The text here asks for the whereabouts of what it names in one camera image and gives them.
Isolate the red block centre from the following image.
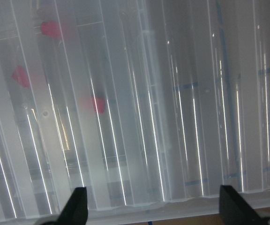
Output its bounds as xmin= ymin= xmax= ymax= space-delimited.
xmin=11 ymin=65 xmax=31 ymax=90

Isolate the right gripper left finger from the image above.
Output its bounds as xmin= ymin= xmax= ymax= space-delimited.
xmin=53 ymin=187 xmax=88 ymax=225

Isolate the red block upper middle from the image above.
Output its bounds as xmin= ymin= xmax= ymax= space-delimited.
xmin=40 ymin=20 xmax=62 ymax=40

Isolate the red block lower right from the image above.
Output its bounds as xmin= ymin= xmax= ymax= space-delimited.
xmin=82 ymin=96 xmax=105 ymax=114

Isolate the red block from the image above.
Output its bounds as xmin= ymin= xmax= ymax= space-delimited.
xmin=82 ymin=96 xmax=105 ymax=114
xmin=40 ymin=20 xmax=62 ymax=40
xmin=11 ymin=65 xmax=31 ymax=90

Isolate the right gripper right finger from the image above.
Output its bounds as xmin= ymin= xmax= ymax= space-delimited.
xmin=219 ymin=185 xmax=267 ymax=225

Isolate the clear plastic box lid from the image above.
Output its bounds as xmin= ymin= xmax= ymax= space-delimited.
xmin=0 ymin=0 xmax=270 ymax=225

